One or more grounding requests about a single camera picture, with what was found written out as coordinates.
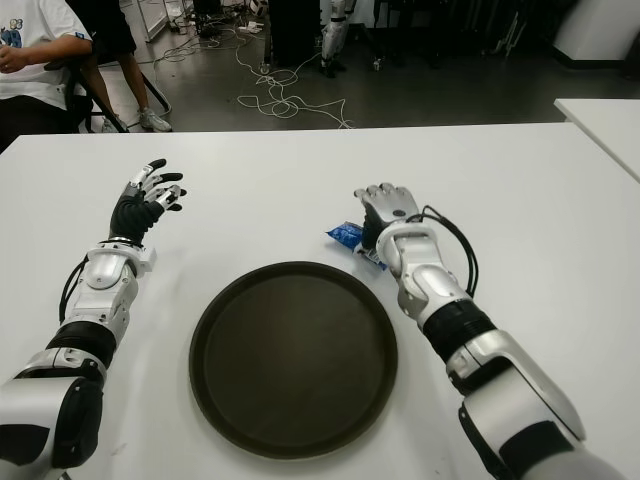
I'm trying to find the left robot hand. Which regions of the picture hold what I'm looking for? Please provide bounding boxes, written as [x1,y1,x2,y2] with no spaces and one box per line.
[108,158,189,247]

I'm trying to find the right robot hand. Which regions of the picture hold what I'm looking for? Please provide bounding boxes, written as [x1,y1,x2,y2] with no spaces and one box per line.
[353,182,424,251]

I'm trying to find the blue Oreo packet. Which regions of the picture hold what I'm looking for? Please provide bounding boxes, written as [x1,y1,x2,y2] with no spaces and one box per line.
[326,221,390,272]

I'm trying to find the black chair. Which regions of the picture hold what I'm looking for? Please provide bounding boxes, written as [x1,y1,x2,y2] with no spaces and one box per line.
[43,49,172,134]

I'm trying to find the black wheeled stand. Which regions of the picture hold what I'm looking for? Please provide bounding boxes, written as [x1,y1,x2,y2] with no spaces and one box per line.
[349,0,401,71]

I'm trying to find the seated person white t-shirt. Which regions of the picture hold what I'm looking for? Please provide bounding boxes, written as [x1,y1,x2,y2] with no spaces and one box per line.
[0,0,96,151]

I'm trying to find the white humanoid robot legs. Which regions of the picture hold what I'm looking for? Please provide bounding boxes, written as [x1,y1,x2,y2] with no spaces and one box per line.
[319,0,357,79]

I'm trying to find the round dark brown tray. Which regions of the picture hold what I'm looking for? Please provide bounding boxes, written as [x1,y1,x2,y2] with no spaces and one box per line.
[188,260,400,459]

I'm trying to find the standing person black shorts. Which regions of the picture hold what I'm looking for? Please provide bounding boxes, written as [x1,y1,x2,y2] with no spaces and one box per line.
[74,0,174,134]

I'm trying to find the black cabinet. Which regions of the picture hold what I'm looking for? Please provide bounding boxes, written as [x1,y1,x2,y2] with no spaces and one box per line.
[268,0,324,69]

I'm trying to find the white cabinet panel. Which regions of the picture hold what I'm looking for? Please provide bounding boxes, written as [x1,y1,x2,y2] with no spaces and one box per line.
[133,0,174,44]

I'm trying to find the white side table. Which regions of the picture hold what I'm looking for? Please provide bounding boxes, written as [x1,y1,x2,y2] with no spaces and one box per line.
[553,97,640,182]

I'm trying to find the white rounded pillar base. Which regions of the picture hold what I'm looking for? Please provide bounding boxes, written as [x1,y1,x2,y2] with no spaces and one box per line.
[552,0,640,65]

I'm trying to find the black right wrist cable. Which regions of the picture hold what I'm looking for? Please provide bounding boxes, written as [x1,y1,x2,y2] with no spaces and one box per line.
[407,204,480,296]

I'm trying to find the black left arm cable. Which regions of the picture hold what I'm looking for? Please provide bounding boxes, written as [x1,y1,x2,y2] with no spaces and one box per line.
[58,259,89,324]

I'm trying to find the white cable on floor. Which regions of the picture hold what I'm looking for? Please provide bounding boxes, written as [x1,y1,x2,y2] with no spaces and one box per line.
[149,19,357,130]

